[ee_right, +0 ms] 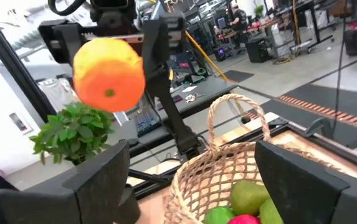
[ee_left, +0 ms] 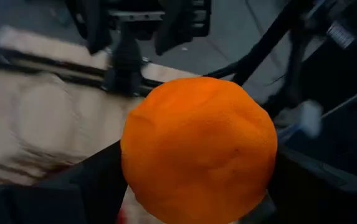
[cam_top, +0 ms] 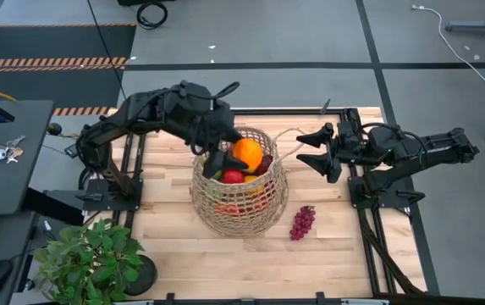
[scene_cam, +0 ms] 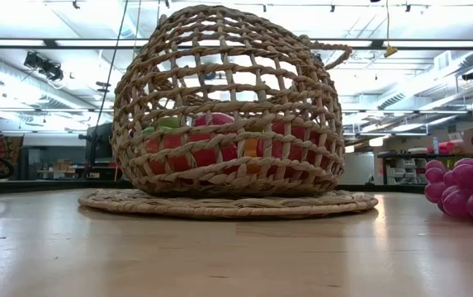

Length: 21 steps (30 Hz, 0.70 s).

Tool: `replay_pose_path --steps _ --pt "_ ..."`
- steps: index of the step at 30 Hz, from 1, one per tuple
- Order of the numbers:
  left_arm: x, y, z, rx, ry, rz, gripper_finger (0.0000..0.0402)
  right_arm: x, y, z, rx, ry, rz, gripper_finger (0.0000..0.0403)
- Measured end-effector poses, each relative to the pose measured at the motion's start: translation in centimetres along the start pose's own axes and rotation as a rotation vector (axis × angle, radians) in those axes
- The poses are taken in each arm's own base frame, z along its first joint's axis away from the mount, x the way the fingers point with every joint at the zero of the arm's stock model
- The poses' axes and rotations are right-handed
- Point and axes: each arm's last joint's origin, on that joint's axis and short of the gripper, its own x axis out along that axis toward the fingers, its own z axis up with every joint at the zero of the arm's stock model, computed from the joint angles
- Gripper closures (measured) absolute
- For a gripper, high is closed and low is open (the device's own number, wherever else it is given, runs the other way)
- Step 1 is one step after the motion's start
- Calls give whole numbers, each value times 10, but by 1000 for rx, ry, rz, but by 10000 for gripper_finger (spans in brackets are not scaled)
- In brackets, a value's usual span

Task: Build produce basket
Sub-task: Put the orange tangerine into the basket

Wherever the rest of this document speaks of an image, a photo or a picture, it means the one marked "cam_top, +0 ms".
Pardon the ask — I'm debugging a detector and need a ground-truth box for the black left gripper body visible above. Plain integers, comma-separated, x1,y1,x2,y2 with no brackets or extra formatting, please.
191,109,237,161

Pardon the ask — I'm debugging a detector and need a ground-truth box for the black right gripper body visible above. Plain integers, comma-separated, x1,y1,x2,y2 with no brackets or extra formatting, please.
323,120,372,185

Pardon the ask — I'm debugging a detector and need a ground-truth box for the yellow bell pepper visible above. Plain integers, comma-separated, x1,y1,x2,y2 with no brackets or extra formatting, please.
244,175,264,194

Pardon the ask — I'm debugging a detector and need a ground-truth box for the red orange round fruit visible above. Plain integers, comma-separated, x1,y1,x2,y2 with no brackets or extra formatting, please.
214,202,241,216

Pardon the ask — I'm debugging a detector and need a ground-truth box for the large red round fruit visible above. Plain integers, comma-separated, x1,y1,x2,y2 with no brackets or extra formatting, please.
252,192,271,212

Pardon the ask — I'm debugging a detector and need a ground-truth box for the purple grape bunch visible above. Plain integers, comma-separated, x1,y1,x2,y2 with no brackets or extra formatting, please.
289,205,317,242

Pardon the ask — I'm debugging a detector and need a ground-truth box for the dark round plant pot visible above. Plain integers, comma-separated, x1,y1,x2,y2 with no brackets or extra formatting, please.
124,253,159,297

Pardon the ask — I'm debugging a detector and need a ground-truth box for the leafy green potted plant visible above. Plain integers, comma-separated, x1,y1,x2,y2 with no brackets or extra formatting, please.
33,218,146,305

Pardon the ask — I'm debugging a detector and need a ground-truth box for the black yellow hazard mat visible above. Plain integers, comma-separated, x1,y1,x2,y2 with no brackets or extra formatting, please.
0,23,138,118

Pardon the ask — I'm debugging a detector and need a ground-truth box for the metal key bunch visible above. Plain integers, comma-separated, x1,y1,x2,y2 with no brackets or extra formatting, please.
4,134,27,164

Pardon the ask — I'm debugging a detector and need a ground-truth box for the grey side desk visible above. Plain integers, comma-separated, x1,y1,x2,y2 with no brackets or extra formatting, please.
0,99,55,305

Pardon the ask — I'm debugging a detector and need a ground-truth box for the woven seagrass handled basket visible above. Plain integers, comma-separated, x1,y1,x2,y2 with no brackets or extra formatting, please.
189,125,306,239

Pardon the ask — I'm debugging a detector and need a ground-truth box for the black aluminium table frame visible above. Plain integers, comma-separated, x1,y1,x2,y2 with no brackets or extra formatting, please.
110,97,427,305

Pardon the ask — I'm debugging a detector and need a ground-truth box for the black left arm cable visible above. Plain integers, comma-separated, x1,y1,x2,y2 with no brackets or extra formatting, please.
211,80,241,101

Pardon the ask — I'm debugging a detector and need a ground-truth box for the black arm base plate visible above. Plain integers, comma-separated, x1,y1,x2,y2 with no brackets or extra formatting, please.
43,176,144,212
347,175,426,209

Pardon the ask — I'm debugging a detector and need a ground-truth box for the black diagonal frame strut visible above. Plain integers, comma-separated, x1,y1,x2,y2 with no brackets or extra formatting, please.
25,188,86,226
358,209,424,296

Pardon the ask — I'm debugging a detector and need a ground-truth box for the black coiled floor cable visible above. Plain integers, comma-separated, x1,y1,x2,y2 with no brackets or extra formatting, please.
135,1,169,31

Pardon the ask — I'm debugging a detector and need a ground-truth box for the white floor cable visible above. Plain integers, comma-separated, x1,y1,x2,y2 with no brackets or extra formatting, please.
411,3,485,87

